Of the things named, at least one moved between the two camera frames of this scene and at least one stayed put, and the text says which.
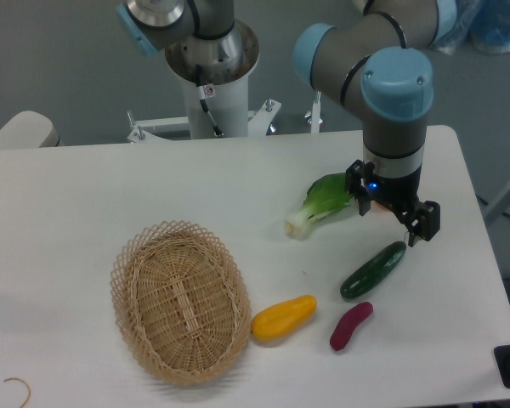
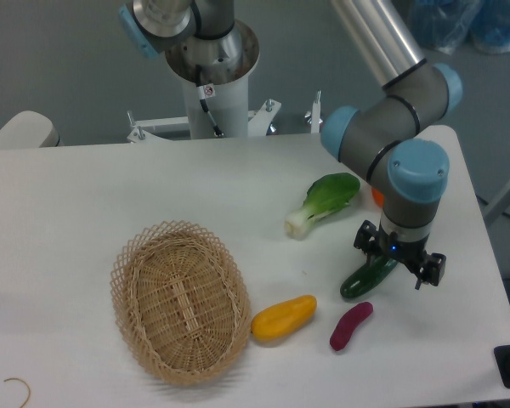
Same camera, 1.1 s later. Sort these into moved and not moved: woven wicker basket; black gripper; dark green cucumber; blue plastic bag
Moved: black gripper
Not moved: blue plastic bag; woven wicker basket; dark green cucumber
